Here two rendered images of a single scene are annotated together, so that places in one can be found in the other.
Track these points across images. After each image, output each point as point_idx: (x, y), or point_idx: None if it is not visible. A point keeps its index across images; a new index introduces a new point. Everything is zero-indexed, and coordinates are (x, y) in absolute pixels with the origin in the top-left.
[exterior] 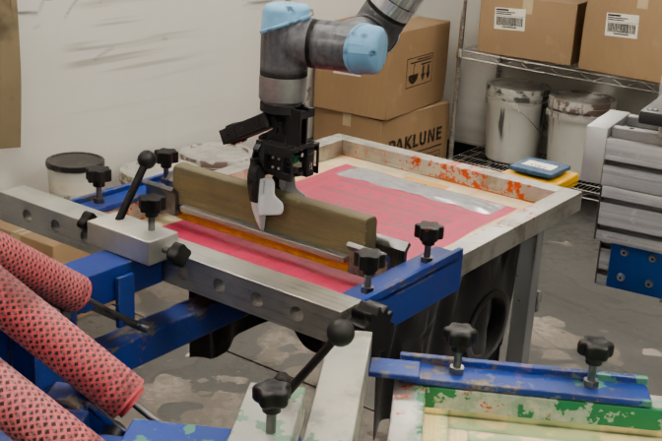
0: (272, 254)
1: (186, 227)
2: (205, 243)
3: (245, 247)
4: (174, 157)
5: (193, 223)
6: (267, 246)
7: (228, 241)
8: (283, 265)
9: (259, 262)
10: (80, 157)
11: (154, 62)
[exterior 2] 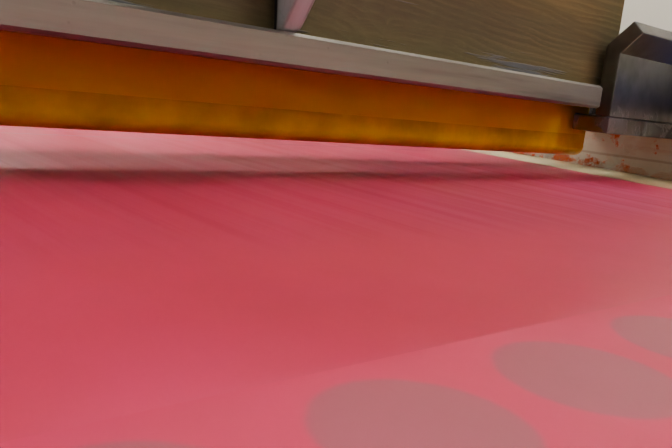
0: (201, 162)
1: (517, 166)
2: (364, 153)
3: (309, 161)
4: None
5: (563, 174)
6: (310, 173)
7: (382, 163)
8: (45, 147)
9: (126, 144)
10: None
11: None
